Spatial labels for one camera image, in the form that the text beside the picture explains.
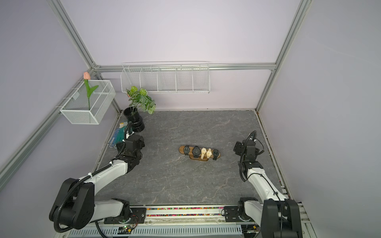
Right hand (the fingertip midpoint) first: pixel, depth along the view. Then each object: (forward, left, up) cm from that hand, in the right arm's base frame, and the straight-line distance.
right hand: (245, 143), depth 87 cm
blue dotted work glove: (+10, +88, -12) cm, 89 cm away
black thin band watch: (-2, +35, -4) cm, 36 cm away
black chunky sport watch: (-4, +30, -3) cm, 30 cm away
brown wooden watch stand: (-2, +39, -4) cm, 39 cm away
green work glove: (+17, +85, -13) cm, 88 cm away
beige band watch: (-5, +22, -3) cm, 23 cm away
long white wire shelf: (+43, +39, +17) cm, 60 cm away
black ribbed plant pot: (+21, +72, +3) cm, 75 cm away
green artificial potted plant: (+21, +64, +16) cm, 69 cm away
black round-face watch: (-4, +18, -3) cm, 19 cm away
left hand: (+2, +69, +2) cm, 69 cm away
